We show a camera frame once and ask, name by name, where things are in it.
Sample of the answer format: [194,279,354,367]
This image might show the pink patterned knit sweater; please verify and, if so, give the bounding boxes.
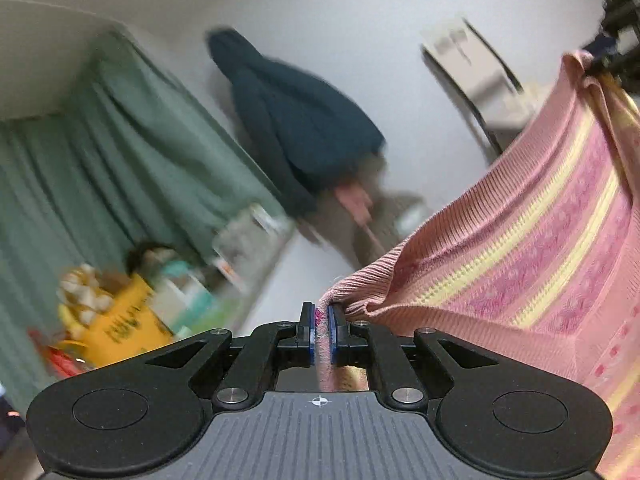
[320,50,640,480]

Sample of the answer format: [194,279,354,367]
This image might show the yellow printed bag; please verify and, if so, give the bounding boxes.
[57,265,173,368]

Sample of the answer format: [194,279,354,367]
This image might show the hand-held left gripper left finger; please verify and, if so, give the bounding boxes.
[145,301,317,411]

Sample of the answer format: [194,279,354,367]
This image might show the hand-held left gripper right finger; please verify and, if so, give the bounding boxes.
[327,304,501,411]

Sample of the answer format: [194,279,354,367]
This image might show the beige chair with cutout back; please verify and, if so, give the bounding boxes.
[420,16,548,158]

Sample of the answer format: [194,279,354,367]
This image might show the pink hanging cloth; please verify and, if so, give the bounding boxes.
[334,180,382,248]

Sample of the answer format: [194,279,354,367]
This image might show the round brown ribbed object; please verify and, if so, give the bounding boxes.
[350,191,432,267]

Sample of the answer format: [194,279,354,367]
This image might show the windowsill clutter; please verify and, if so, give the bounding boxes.
[125,204,296,336]

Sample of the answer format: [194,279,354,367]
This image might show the green curtain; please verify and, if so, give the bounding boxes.
[0,27,288,411]

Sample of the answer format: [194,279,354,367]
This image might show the dark teal hanging jacket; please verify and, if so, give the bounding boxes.
[205,27,387,221]

